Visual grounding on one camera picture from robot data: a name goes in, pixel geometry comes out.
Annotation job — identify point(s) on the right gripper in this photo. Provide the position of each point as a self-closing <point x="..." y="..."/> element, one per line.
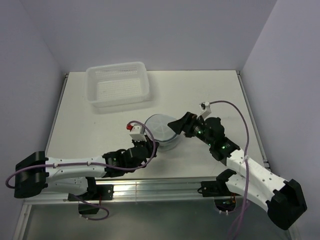
<point x="186" y="123"/>

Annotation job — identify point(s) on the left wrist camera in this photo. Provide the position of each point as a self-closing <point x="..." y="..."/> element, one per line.
<point x="136" y="132"/>

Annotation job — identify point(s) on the white mesh laundry bag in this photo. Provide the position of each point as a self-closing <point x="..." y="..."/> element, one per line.
<point x="165" y="136"/>

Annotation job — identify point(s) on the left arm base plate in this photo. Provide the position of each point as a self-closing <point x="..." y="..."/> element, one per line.
<point x="102" y="192"/>

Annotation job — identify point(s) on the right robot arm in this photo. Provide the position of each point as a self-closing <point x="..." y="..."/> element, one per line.
<point x="283" y="200"/>

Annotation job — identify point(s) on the white plastic basket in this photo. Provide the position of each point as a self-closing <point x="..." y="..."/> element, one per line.
<point x="117" y="84"/>

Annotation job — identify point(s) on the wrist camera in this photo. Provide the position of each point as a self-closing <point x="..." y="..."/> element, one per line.
<point x="205" y="110"/>
<point x="136" y="132"/>

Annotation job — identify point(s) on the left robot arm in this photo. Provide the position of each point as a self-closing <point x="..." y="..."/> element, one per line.
<point x="38" y="173"/>

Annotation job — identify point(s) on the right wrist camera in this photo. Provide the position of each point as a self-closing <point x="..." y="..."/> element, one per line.
<point x="205" y="110"/>

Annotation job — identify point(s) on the aluminium rail frame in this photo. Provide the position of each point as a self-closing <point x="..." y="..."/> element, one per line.
<point x="81" y="130"/>

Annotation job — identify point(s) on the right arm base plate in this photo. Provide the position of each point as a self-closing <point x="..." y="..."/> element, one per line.
<point x="215" y="188"/>

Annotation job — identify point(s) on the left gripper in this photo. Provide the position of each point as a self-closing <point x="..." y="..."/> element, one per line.
<point x="150" y="145"/>

